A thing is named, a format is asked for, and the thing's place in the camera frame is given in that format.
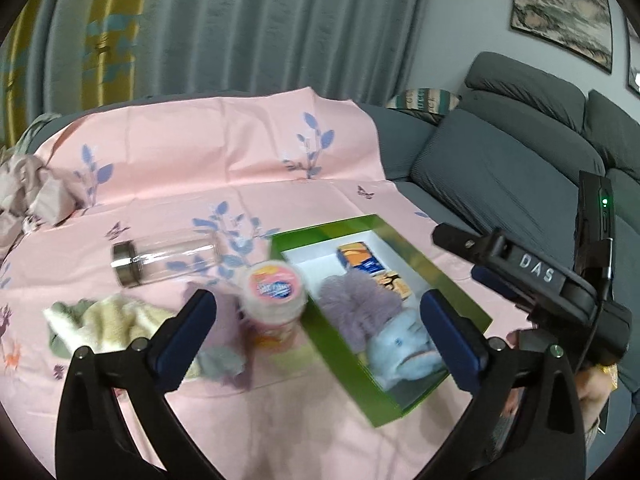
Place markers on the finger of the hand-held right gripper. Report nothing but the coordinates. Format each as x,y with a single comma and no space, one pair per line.
495,282
500,255

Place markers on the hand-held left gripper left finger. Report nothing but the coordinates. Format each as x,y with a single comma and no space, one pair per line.
185,340

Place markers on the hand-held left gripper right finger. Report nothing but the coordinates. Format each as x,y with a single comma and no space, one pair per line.
450,340

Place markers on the grey cloth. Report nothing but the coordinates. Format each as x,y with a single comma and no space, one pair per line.
220,362

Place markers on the blue elephant plush toy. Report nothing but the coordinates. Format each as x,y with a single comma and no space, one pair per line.
405,350

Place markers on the yellow towel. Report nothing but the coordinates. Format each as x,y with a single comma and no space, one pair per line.
125,320

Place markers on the yellow tissue pack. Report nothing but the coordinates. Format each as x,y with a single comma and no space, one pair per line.
395,285

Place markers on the purple bath pouf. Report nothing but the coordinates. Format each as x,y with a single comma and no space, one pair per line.
355,305

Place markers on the pink lidded jar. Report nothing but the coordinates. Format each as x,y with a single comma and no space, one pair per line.
272,285

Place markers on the green box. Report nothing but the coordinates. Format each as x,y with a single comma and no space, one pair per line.
350,375

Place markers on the green cloth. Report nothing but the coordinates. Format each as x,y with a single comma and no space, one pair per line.
65,340

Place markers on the blue tissue pack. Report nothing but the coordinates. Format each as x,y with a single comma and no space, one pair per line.
357,255

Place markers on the person's right hand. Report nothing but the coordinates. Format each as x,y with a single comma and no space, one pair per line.
587,395

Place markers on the grey sofa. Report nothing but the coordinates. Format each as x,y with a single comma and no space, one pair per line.
500,170

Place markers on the glass bottle with metal cap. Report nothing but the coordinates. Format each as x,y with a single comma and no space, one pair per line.
175,255

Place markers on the striped cushion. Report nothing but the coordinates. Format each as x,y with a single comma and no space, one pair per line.
425,102

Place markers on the pink printed bedsheet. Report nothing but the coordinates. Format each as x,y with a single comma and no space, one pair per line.
200,160

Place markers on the crumpled beige cloth pile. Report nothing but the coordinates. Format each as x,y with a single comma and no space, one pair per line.
30,185

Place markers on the framed landscape picture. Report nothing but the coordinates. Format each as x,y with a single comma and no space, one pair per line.
560,5

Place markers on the yellow patterned curtain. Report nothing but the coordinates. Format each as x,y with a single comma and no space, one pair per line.
60,50

